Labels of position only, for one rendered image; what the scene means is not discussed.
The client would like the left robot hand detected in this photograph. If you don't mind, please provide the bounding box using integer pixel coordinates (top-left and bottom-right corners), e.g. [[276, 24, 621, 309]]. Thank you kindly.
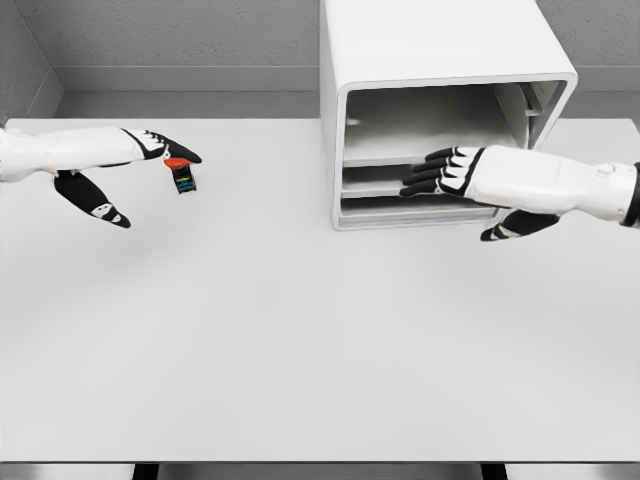
[[42, 126, 204, 231]]

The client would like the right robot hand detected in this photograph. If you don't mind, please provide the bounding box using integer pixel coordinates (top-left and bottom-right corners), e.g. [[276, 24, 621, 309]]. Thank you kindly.
[[398, 145, 585, 243]]

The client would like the red-capped black load switch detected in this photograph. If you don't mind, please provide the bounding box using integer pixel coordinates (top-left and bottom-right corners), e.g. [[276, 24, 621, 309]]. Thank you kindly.
[[163, 156, 198, 197]]

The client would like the white cabinet drawer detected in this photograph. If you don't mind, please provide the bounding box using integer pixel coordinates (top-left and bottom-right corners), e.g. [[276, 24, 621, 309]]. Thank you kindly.
[[339, 195, 502, 224], [341, 165, 427, 199], [343, 117, 502, 169]]

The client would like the white tabletop storage cabinet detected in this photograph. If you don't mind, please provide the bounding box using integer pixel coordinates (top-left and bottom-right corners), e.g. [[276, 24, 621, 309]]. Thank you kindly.
[[318, 0, 580, 234]]

